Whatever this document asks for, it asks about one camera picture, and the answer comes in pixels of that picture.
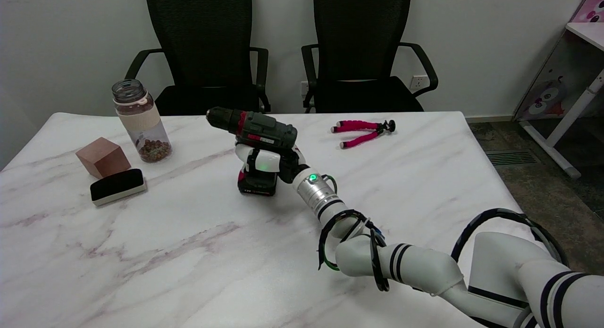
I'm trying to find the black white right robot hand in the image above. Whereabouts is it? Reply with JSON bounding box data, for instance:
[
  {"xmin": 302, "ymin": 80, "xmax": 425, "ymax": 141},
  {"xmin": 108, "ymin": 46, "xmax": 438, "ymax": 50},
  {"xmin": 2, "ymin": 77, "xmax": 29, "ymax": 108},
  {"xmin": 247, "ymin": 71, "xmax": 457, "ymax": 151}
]
[{"xmin": 235, "ymin": 143, "xmax": 310, "ymax": 184}]

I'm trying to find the green black power screwdriver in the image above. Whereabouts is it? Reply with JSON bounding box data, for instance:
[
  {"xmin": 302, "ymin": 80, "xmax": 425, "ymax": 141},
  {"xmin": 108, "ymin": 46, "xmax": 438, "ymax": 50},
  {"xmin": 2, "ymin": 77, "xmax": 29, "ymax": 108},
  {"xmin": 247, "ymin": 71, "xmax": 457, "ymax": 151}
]
[{"xmin": 206, "ymin": 107, "xmax": 298, "ymax": 197}]

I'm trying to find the pink flexible mini tripod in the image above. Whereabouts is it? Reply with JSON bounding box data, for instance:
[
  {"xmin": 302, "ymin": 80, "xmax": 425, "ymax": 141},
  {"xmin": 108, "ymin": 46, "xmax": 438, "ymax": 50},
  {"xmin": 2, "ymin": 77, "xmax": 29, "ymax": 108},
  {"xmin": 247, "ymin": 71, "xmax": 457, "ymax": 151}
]
[{"xmin": 331, "ymin": 119, "xmax": 396, "ymax": 150}]

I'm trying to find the clear bottle with nuts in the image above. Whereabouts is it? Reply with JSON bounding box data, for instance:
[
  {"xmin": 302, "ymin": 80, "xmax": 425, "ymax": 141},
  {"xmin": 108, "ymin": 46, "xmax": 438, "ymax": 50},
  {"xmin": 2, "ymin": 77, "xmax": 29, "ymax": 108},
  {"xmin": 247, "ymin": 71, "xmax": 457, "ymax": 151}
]
[{"xmin": 111, "ymin": 79, "xmax": 173, "ymax": 163}]

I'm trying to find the black mesh office chair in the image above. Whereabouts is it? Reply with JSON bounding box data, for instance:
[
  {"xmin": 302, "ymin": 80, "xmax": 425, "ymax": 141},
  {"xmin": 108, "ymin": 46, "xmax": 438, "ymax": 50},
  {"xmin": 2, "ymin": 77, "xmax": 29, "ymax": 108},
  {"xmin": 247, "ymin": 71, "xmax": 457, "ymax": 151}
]
[
  {"xmin": 302, "ymin": 0, "xmax": 439, "ymax": 114},
  {"xmin": 125, "ymin": 0, "xmax": 272, "ymax": 116}
]

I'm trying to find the black white board eraser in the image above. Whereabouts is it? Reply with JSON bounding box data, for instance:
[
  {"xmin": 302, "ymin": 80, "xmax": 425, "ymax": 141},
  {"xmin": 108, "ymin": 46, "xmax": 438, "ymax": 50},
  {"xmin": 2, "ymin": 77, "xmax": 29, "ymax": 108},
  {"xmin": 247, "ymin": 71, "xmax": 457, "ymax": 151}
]
[{"xmin": 90, "ymin": 168, "xmax": 148, "ymax": 207}]

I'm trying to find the brown wooden cube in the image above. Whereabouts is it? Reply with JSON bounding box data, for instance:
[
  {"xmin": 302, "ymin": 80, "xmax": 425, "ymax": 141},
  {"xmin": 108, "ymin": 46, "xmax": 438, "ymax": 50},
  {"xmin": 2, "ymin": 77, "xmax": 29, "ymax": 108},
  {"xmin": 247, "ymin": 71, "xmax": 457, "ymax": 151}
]
[{"xmin": 75, "ymin": 137, "xmax": 132, "ymax": 179}]

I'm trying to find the dark floor vent grille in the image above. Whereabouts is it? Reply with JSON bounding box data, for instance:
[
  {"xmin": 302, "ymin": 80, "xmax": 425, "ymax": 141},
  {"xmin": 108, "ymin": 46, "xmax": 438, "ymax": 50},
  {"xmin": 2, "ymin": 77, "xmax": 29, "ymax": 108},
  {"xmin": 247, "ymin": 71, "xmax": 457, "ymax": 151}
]
[{"xmin": 485, "ymin": 151, "xmax": 539, "ymax": 167}]

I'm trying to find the white desk with owl panel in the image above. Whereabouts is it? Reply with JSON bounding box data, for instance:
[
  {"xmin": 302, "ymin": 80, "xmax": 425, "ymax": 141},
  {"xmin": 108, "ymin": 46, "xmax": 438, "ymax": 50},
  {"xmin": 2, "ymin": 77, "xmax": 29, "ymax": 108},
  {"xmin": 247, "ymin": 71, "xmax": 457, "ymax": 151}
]
[{"xmin": 514, "ymin": 22, "xmax": 604, "ymax": 179}]

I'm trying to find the pink cartoon box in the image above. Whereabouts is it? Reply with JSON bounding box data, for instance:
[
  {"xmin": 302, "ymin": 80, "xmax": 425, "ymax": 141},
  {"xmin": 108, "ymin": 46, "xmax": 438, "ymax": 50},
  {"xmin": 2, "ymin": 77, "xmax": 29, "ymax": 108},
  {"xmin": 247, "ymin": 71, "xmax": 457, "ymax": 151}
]
[{"xmin": 572, "ymin": 0, "xmax": 604, "ymax": 23}]

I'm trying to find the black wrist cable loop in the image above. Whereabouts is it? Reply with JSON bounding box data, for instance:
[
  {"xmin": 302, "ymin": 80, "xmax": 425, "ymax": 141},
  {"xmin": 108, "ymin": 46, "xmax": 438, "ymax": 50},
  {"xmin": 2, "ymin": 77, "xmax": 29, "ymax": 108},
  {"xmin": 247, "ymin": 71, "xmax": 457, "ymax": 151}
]
[{"xmin": 317, "ymin": 175, "xmax": 391, "ymax": 292}]

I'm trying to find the black elbow cable loop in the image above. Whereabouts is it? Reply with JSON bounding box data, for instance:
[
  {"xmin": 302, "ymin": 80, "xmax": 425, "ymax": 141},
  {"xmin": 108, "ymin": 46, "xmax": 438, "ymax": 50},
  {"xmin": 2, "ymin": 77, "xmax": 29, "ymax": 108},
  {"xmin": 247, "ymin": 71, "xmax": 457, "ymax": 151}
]
[{"xmin": 451, "ymin": 208, "xmax": 569, "ymax": 272}]

